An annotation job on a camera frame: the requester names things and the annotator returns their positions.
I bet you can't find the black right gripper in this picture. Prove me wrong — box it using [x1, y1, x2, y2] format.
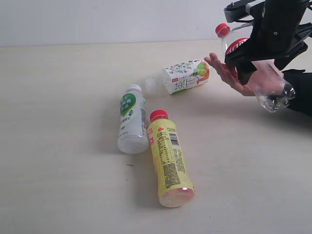
[224, 0, 312, 85]

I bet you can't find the clear cola bottle red label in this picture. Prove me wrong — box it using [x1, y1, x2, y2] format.
[215, 23, 295, 113]

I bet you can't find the white green yogurt drink bottle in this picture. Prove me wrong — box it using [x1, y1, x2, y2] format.
[117, 84, 149, 154]

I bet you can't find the yellow label red cap bottle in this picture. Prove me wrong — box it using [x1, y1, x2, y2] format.
[147, 109, 195, 208]

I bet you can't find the black sleeved forearm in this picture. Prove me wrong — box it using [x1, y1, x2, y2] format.
[283, 69, 312, 116]

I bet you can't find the square clear tea bottle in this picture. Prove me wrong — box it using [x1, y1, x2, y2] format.
[145, 58, 210, 95]

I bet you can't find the person's open bare hand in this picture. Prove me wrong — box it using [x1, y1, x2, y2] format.
[204, 53, 284, 97]

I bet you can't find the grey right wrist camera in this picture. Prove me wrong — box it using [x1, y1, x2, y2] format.
[223, 0, 265, 23]

